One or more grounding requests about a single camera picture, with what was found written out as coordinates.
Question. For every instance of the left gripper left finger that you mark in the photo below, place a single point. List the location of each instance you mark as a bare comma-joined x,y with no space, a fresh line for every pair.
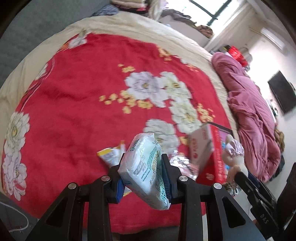
63,220

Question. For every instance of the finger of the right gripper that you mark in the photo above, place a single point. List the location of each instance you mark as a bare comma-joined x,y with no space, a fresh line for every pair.
261,199

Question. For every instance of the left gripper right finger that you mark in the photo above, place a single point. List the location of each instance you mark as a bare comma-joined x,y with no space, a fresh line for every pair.
226,220

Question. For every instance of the pink bow plush bear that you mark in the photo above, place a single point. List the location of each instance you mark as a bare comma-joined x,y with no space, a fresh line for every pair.
233,156

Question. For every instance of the white green tissue pack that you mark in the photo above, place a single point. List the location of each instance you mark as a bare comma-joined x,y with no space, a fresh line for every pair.
141,171

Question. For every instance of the yellow white snack packet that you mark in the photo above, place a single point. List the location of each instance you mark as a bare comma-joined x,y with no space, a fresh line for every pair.
112,156

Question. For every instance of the clear bag pink item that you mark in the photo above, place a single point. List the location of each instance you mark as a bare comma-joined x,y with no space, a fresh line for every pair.
186,167

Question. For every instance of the red white cardboard box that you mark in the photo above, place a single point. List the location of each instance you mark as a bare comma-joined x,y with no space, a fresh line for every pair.
205,151

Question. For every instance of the brown clothes heap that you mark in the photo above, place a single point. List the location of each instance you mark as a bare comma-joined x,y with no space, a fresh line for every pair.
280,139

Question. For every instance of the pink quilted duvet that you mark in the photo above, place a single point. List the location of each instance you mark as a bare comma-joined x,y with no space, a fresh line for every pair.
255,124

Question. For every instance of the red floral blanket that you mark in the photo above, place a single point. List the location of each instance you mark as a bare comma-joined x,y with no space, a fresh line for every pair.
95,92

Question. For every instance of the red basket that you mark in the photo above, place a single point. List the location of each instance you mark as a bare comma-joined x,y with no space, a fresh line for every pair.
237,55

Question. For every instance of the clothes on window sill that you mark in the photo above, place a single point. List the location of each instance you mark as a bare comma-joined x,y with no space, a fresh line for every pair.
178,16

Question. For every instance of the beige bed sheet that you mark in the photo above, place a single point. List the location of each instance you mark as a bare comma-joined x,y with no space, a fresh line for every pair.
123,24

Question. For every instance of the folded clothes pile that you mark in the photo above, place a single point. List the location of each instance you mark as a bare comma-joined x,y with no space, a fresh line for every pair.
113,8

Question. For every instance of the grey quilted headboard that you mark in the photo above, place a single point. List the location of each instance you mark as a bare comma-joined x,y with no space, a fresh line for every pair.
25,24

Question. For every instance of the black wall television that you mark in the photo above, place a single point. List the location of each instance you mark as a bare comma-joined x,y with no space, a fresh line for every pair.
283,92

